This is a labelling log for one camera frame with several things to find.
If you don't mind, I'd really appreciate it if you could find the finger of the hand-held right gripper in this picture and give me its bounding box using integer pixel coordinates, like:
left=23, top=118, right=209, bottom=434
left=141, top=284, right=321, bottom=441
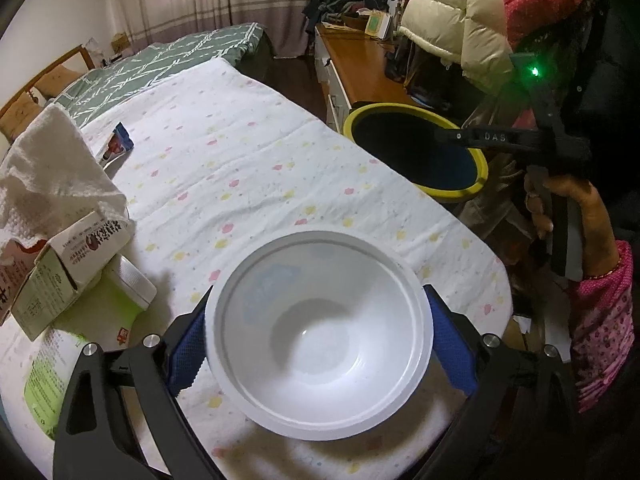
left=434, top=127, right=544, bottom=152

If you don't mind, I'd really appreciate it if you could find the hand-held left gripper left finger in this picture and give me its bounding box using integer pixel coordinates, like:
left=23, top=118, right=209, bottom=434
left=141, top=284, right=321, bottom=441
left=52, top=286, right=224, bottom=480

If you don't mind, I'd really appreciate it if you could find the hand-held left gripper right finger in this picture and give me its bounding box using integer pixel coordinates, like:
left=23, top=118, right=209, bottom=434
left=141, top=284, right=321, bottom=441
left=423, top=284, right=582, bottom=480

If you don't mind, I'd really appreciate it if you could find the yellow-rimmed black bin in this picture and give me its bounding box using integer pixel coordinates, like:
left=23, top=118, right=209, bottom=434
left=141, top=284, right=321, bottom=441
left=343, top=102, right=490, bottom=204

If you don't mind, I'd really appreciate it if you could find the white plastic bowl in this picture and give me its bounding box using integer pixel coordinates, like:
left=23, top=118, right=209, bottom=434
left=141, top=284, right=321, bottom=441
left=204, top=229, right=435, bottom=442

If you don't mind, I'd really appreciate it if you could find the person's right forearm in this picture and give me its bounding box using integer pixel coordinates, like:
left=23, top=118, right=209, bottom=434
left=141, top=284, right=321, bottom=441
left=569, top=240, right=637, bottom=414

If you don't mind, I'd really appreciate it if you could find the person's right hand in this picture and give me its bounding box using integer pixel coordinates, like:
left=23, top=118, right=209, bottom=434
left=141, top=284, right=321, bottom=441
left=523, top=172, right=620, bottom=277

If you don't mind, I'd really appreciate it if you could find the white flat box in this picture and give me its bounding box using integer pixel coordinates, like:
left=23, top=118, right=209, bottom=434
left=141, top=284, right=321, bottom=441
left=102, top=255, right=158, bottom=312

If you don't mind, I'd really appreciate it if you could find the cream puffer jacket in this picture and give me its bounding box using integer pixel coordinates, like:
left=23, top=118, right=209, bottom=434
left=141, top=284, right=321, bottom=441
left=399, top=0, right=517, bottom=94

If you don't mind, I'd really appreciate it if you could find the wooden desk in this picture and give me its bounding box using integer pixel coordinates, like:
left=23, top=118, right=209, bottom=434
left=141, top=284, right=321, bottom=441
left=313, top=23, right=452, bottom=129

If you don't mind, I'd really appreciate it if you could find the white red-print carton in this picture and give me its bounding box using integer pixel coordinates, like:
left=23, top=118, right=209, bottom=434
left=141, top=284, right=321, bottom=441
left=47, top=211, right=129, bottom=282

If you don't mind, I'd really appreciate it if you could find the pale green carton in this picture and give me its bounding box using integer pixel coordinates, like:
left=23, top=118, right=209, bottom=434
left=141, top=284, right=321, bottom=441
left=10, top=247, right=85, bottom=342

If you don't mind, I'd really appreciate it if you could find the small green-print box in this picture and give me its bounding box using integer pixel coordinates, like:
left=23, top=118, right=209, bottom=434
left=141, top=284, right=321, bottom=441
left=365, top=10, right=394, bottom=40

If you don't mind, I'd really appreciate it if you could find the pile of dark clothes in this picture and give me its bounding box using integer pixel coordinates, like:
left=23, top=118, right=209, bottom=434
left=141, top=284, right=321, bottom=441
left=300, top=0, right=392, bottom=37

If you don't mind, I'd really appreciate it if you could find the blue red snack wrapper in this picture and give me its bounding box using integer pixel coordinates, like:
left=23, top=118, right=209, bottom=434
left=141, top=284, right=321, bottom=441
left=97, top=123, right=136, bottom=167

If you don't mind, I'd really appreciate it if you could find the white towel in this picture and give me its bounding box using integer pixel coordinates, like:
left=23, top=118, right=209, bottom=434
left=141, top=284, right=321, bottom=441
left=0, top=105, right=135, bottom=267

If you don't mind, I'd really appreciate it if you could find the bed with green quilt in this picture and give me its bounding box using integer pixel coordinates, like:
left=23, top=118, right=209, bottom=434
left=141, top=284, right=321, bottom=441
left=52, top=22, right=269, bottom=124

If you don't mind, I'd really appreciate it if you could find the brown pillow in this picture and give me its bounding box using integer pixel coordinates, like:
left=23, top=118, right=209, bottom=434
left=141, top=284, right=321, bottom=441
left=0, top=97, right=44, bottom=136
left=31, top=65, right=84, bottom=99

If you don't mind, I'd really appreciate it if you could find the wooden bed headboard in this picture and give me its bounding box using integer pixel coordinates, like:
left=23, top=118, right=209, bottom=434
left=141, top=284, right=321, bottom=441
left=0, top=45, right=90, bottom=128

